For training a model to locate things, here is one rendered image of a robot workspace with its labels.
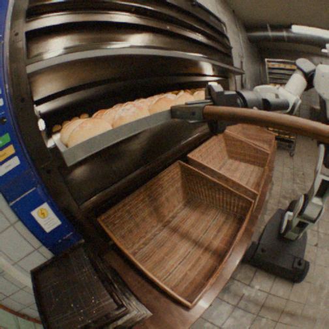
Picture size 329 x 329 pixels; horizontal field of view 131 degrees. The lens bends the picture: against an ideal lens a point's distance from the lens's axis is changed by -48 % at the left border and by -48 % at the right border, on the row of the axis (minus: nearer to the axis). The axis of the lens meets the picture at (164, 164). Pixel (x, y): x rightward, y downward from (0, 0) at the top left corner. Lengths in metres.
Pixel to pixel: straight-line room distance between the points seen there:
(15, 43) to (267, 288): 1.91
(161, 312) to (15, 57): 1.04
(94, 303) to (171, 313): 0.33
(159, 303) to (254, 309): 0.83
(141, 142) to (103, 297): 0.62
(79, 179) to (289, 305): 1.61
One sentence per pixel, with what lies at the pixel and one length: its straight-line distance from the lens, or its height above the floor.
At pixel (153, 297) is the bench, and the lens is 0.69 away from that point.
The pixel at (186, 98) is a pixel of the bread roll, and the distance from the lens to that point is 0.45.
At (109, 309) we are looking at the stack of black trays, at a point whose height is 0.87.
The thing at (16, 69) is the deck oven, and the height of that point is 1.48.
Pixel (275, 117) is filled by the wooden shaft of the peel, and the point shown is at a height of 1.20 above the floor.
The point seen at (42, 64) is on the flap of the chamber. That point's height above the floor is 1.41.
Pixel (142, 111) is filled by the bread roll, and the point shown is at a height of 1.21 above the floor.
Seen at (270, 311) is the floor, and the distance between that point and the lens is 1.38.
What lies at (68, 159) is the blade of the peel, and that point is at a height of 1.19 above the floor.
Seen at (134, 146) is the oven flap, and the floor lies 1.04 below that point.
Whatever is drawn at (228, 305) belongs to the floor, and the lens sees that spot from 1.27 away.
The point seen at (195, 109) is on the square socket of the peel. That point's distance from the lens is 0.32.
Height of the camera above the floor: 1.25
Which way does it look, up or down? 29 degrees down
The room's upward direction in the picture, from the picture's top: 11 degrees counter-clockwise
